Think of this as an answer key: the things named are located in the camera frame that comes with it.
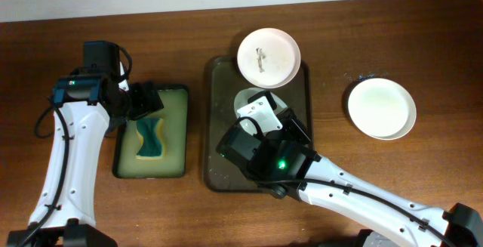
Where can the pale green plate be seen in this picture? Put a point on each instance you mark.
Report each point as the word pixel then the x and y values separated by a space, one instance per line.
pixel 262 106

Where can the yellow green sponge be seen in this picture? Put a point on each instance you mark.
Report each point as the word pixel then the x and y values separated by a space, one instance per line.
pixel 149 132

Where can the cream white plate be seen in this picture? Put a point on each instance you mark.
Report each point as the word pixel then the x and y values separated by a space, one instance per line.
pixel 382 109

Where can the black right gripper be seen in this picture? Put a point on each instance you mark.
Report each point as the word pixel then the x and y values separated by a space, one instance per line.
pixel 295 126

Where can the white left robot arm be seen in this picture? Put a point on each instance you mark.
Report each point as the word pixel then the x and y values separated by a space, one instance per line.
pixel 85 108

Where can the green soapy water tray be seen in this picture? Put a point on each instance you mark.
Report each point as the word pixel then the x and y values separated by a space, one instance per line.
pixel 174 132

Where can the pink dirty plate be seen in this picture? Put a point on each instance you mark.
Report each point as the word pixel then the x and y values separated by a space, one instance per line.
pixel 268 58

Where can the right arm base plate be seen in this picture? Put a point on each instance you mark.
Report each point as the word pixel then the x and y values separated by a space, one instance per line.
pixel 365 238

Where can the dark brown serving tray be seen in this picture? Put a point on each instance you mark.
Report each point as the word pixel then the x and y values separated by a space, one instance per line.
pixel 225 82

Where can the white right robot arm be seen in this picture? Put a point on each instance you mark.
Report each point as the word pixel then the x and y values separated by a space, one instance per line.
pixel 316 180

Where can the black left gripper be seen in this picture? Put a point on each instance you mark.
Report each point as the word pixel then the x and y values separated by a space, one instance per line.
pixel 147 100

